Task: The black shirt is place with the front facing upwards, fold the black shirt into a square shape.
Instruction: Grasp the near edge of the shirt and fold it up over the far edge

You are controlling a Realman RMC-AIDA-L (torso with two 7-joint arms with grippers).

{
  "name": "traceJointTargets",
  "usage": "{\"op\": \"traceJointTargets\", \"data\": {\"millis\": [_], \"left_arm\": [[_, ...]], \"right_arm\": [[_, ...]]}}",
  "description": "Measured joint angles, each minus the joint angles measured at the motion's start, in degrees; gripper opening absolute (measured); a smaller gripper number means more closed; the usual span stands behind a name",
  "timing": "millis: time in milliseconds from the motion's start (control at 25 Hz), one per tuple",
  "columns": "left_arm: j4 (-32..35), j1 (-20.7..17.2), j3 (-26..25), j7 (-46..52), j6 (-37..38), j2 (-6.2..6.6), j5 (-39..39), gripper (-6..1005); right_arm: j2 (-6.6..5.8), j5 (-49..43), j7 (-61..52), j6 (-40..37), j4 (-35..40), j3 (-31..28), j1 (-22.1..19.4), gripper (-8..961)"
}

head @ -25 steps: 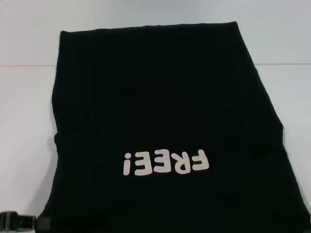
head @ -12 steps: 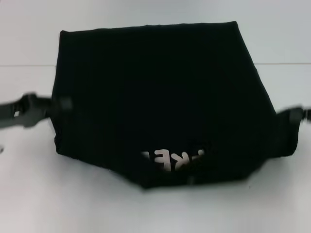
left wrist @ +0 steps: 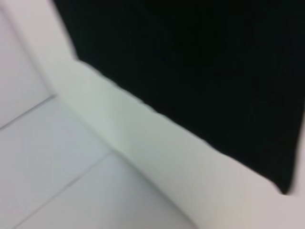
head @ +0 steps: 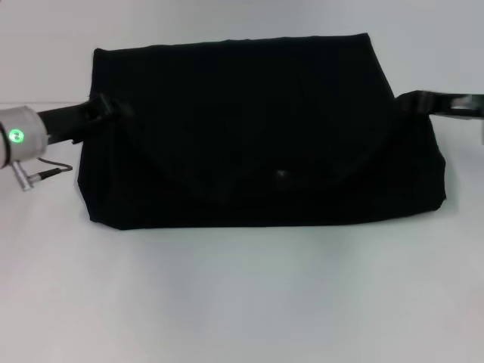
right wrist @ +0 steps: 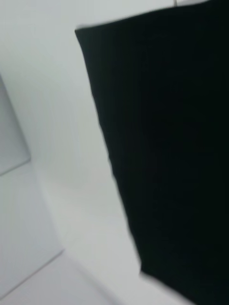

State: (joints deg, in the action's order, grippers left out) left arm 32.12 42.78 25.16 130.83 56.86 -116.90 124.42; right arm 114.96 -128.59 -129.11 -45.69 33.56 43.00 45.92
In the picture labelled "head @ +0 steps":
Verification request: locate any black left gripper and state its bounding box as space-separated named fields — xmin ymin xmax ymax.
xmin=36 ymin=94 xmax=135 ymax=145

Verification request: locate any black shirt with FREE print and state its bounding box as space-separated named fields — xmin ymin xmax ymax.
xmin=77 ymin=33 xmax=448 ymax=230

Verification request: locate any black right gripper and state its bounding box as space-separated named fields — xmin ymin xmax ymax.
xmin=394 ymin=89 xmax=484 ymax=123

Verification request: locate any left arm cable with plug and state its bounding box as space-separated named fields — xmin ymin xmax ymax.
xmin=14 ymin=157 xmax=73 ymax=193

